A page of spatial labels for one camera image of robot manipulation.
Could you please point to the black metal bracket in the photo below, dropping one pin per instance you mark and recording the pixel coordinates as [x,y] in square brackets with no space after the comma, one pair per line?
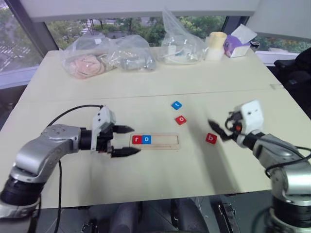
[224,216]

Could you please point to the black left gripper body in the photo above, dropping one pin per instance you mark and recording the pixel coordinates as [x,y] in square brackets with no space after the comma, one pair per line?
[104,143]

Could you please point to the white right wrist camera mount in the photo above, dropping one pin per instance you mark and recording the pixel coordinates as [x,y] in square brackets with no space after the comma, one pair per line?
[252,116]

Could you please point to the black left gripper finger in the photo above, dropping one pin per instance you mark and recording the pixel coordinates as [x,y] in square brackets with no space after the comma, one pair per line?
[126,152]
[124,129]

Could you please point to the clear bag with pink plush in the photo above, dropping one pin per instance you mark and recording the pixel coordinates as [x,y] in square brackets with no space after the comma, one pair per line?
[102,58]

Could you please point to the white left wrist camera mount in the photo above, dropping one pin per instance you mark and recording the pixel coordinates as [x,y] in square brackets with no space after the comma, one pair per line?
[103,119]

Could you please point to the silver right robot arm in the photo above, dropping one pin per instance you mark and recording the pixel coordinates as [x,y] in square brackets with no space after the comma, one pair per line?
[284,170]

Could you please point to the wooden letter tray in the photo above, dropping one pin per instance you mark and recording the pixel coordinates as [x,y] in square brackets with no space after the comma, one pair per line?
[167,142]

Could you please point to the red letter b block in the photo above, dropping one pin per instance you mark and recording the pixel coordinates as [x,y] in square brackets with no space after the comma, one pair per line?
[211,138]

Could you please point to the red letter r block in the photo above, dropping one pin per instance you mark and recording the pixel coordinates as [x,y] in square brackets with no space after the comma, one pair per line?
[137,139]

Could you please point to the black chair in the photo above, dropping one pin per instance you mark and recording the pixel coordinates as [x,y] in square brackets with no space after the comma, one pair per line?
[296,70]

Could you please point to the purple tissue box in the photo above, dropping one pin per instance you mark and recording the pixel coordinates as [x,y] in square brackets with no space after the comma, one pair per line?
[236,46]

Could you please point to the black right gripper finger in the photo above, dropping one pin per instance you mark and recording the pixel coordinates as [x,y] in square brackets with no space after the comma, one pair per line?
[223,136]
[214,125]

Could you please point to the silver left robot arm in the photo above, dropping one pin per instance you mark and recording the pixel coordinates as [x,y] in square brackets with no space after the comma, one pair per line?
[46,145]

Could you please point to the clear bag with white items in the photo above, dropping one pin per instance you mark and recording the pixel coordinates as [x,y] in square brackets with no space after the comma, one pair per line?
[182,46]

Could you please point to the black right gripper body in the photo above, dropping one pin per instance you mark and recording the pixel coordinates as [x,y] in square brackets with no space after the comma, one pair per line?
[234,125]

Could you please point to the cream paper cup stack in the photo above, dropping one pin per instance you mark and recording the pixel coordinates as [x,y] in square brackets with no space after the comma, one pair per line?
[216,46]

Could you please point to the red letter o block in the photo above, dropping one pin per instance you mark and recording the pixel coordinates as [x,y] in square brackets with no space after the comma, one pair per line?
[181,120]

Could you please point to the small black round object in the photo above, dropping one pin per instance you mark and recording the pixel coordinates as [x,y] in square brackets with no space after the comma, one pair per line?
[255,44]

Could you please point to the blue letter o block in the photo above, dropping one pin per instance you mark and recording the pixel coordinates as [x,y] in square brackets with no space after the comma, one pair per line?
[146,139]

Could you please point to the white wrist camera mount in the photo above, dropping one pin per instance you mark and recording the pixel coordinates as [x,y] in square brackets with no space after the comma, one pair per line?
[103,119]
[252,116]

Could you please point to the blue letter t block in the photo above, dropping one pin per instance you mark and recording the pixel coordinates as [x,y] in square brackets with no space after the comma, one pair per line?
[176,105]

